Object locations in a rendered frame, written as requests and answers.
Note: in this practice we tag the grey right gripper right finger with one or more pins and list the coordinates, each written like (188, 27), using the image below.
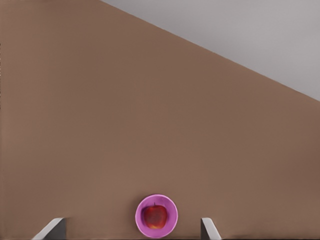
(209, 228)

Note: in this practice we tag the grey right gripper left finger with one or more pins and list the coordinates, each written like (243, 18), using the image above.
(55, 228)

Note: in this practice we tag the red apple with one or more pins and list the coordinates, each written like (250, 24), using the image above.
(155, 216)

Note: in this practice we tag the pink round plate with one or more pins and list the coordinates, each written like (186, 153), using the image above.
(170, 212)

